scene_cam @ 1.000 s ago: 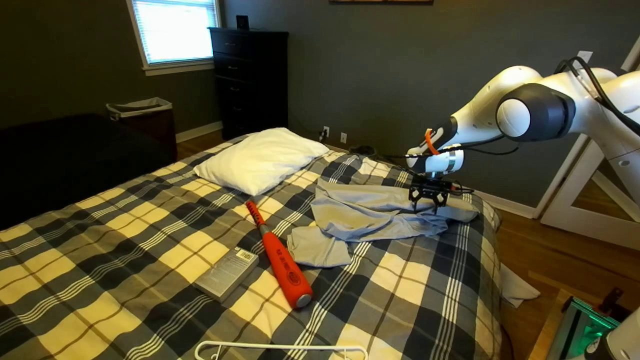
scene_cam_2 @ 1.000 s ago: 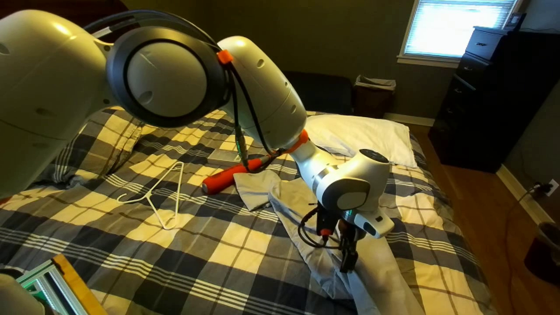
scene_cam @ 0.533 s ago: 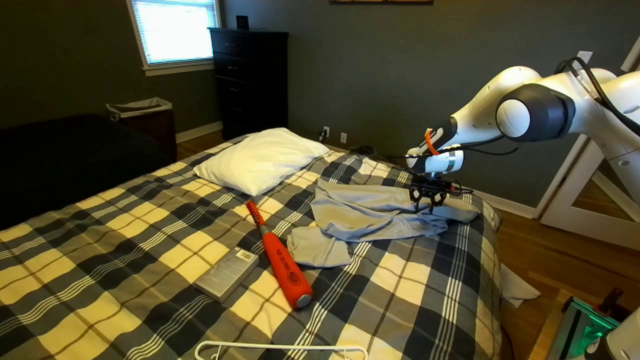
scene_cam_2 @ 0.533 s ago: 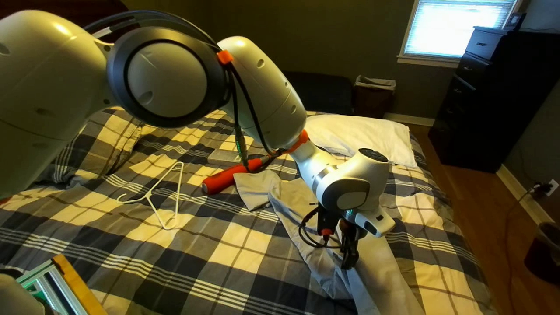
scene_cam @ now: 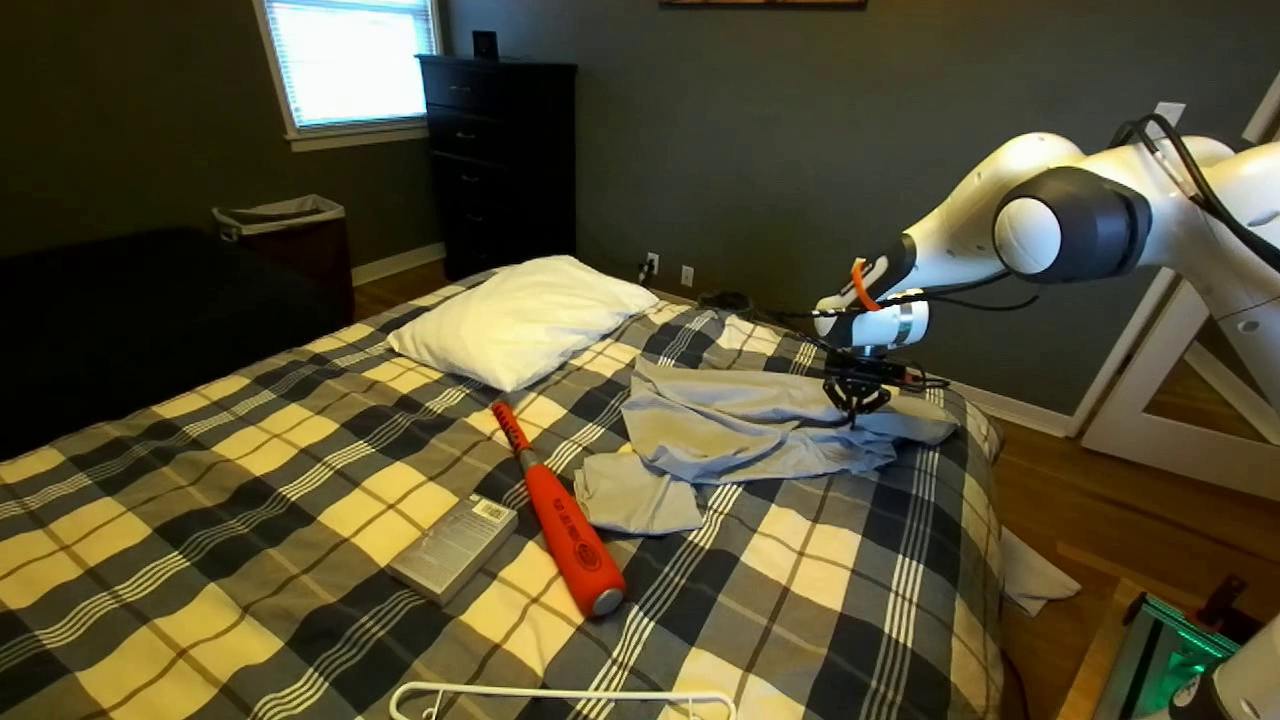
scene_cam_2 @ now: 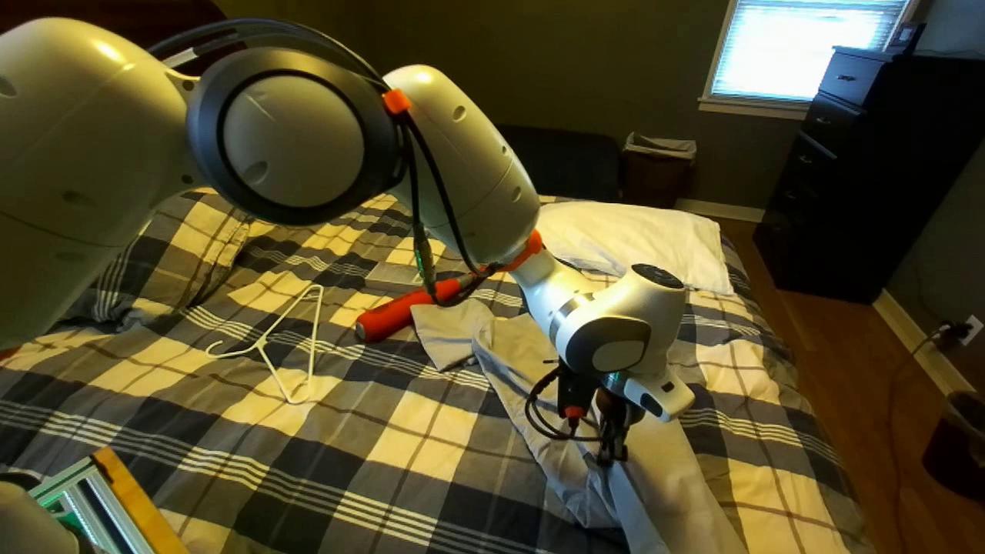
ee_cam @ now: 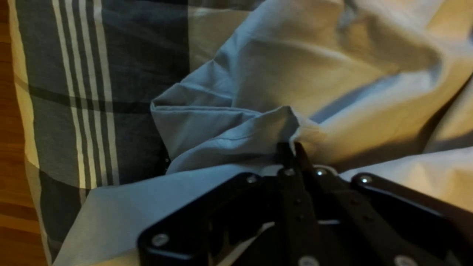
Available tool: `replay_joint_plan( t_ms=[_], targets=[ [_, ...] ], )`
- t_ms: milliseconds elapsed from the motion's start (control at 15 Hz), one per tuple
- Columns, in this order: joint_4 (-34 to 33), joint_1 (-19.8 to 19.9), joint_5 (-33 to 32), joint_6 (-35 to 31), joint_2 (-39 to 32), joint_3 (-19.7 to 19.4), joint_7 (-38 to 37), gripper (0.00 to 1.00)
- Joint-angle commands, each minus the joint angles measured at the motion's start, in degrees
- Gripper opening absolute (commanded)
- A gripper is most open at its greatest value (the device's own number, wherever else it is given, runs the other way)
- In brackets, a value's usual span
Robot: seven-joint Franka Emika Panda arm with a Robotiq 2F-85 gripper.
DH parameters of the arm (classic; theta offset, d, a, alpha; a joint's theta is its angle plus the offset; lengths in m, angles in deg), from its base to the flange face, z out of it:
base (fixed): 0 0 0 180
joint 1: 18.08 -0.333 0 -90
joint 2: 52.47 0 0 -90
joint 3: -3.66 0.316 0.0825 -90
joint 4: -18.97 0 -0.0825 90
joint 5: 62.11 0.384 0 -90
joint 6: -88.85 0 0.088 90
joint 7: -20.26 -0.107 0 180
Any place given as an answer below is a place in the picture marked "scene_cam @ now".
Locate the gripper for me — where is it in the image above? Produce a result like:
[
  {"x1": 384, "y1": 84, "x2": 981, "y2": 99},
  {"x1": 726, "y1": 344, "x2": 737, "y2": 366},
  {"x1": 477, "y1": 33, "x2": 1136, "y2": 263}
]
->
[{"x1": 824, "y1": 354, "x2": 898, "y2": 431}]

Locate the grey shirt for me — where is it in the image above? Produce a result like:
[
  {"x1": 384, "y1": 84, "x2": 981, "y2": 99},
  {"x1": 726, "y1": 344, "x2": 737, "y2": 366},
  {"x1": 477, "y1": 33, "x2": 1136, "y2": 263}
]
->
[{"x1": 573, "y1": 355, "x2": 961, "y2": 537}]

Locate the white cloth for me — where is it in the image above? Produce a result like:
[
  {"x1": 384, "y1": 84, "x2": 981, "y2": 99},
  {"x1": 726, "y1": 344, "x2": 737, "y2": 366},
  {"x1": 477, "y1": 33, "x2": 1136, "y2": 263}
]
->
[{"x1": 1000, "y1": 527, "x2": 1083, "y2": 618}]

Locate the orange baseball bat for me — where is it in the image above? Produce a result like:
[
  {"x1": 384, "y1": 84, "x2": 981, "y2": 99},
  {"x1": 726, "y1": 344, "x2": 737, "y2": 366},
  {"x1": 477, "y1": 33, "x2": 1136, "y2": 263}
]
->
[{"x1": 490, "y1": 401, "x2": 628, "y2": 619}]

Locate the white pillow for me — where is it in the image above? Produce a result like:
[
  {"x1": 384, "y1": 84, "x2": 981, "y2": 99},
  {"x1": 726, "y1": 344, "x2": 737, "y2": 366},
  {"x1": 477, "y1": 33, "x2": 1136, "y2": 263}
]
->
[{"x1": 387, "y1": 255, "x2": 661, "y2": 393}]

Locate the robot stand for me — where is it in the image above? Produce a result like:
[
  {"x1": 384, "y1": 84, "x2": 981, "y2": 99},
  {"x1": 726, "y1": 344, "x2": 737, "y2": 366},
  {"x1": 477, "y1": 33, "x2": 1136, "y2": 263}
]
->
[{"x1": 1058, "y1": 578, "x2": 1251, "y2": 720}]

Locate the white clothes hanger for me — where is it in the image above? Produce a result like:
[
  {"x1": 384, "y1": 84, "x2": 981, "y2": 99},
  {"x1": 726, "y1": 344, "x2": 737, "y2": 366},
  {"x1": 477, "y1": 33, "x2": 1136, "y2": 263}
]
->
[{"x1": 389, "y1": 682, "x2": 738, "y2": 720}]

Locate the grey book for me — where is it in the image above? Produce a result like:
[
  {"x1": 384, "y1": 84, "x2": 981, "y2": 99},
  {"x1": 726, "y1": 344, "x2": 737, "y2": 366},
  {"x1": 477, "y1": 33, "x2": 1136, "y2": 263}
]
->
[{"x1": 386, "y1": 493, "x2": 520, "y2": 607}]

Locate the black dresser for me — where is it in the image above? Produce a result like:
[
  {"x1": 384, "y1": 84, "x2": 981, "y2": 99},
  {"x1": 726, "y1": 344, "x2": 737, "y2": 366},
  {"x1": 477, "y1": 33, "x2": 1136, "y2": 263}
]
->
[{"x1": 417, "y1": 54, "x2": 579, "y2": 282}]

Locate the brown laundry hamper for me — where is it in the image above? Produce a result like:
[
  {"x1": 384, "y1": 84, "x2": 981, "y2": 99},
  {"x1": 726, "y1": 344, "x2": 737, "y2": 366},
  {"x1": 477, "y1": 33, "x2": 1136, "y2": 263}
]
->
[{"x1": 211, "y1": 194, "x2": 357, "y2": 323}]

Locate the window with blinds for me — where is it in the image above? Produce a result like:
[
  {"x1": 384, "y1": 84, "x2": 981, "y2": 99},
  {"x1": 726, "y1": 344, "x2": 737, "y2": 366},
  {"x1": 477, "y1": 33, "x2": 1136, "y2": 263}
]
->
[{"x1": 251, "y1": 0, "x2": 447, "y2": 153}]

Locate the plaid bed blanket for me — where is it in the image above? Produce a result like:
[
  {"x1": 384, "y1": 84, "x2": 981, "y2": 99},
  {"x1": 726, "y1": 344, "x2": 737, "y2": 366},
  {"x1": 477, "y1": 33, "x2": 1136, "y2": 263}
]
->
[{"x1": 0, "y1": 268, "x2": 1007, "y2": 720}]

